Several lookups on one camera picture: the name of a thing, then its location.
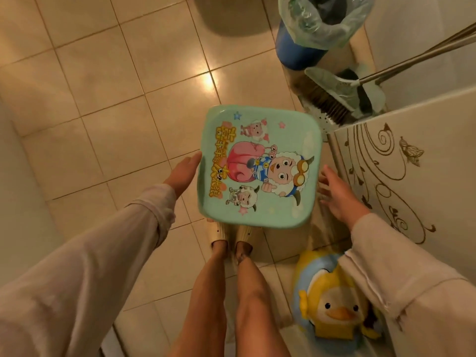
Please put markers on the person's left leg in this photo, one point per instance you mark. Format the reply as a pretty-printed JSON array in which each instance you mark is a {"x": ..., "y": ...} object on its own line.
[{"x": 206, "y": 304}]

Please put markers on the person's left forearm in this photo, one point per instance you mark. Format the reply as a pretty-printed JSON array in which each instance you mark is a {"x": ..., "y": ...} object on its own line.
[{"x": 85, "y": 271}]

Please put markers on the person's left fingers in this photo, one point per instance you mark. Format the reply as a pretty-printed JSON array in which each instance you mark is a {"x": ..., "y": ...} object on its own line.
[{"x": 193, "y": 160}]

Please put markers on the pale green dustpan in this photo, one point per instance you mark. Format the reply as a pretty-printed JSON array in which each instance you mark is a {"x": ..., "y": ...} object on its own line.
[{"x": 368, "y": 96}]

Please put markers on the green cartoon plastic stool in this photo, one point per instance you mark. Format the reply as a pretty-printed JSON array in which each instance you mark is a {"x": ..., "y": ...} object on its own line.
[{"x": 260, "y": 167}]

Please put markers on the person's leg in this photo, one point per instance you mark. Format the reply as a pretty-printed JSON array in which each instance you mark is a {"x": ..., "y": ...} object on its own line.
[
  {"x": 256, "y": 308},
  {"x": 206, "y": 304}
]

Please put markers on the yellow duck plastic stool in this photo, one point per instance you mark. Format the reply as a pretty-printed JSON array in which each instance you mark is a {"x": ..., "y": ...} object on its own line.
[{"x": 334, "y": 304}]

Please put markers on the beige slipper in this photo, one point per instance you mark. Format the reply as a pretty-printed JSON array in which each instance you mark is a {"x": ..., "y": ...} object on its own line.
[
  {"x": 246, "y": 237},
  {"x": 217, "y": 232}
]

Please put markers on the clear plastic bin liner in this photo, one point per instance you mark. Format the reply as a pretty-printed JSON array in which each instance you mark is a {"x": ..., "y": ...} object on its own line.
[{"x": 327, "y": 18}]

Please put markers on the person's right leg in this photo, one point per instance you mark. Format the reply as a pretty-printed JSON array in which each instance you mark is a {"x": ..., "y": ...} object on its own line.
[{"x": 256, "y": 308}]

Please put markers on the pale green broom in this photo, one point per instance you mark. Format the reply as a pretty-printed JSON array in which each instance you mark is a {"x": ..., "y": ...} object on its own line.
[{"x": 327, "y": 92}]

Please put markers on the person's right hand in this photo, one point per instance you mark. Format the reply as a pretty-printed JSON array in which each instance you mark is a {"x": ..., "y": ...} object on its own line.
[{"x": 344, "y": 200}]

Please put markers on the white perforated plastic piece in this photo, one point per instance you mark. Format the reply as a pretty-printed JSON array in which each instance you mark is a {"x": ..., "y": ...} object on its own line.
[{"x": 327, "y": 124}]

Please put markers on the person's right forearm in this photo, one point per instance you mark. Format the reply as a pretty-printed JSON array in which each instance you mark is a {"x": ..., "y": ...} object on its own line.
[{"x": 409, "y": 286}]

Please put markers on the person's right fingers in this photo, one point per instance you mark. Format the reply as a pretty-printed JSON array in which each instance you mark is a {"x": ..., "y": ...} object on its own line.
[{"x": 326, "y": 185}]

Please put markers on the beige left slipper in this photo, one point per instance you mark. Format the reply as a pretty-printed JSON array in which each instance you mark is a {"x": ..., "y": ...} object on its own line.
[{"x": 217, "y": 232}]

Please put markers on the white cabinet with swirl pattern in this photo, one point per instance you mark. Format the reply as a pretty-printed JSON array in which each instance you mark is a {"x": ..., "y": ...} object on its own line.
[{"x": 420, "y": 170}]

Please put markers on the blue trash bin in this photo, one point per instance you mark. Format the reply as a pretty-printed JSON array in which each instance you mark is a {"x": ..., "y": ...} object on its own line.
[{"x": 297, "y": 51}]

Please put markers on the person's left hand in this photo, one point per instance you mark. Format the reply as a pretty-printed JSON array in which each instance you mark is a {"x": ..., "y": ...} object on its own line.
[{"x": 181, "y": 176}]

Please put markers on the beige right slipper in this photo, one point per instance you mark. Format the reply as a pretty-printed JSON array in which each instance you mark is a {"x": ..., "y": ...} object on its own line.
[{"x": 246, "y": 237}]

